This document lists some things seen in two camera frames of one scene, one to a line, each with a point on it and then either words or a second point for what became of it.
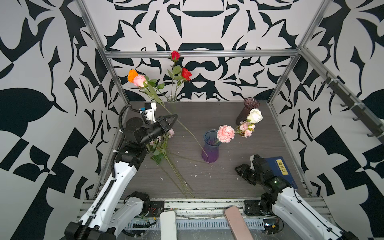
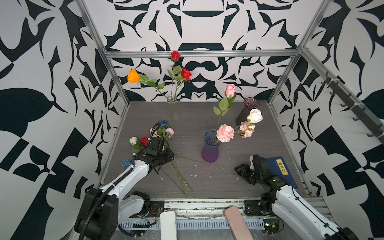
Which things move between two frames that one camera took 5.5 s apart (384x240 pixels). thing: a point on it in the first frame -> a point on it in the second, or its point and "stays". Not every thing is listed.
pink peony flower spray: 226,133 stays
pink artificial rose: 141,81 -> 226,102
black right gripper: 243,171 stays
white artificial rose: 255,116 stays
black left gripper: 162,124 -> 170,156
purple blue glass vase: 210,148 stays
